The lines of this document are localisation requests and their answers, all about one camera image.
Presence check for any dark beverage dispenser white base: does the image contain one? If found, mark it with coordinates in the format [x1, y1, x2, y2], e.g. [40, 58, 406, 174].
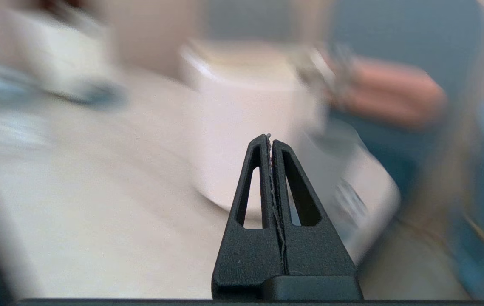
[10, 0, 113, 100]

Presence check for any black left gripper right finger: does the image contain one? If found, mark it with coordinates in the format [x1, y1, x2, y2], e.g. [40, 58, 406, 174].
[271, 139, 364, 299]

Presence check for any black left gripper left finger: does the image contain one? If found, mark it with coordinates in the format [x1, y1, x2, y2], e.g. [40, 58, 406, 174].
[212, 134, 287, 299]

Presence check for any pink bolster cushion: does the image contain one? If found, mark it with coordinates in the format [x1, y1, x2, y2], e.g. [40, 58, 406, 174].
[331, 57, 447, 130]

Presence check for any clear water dispenser white base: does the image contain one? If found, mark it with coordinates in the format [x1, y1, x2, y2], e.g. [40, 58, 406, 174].
[180, 38, 331, 217]

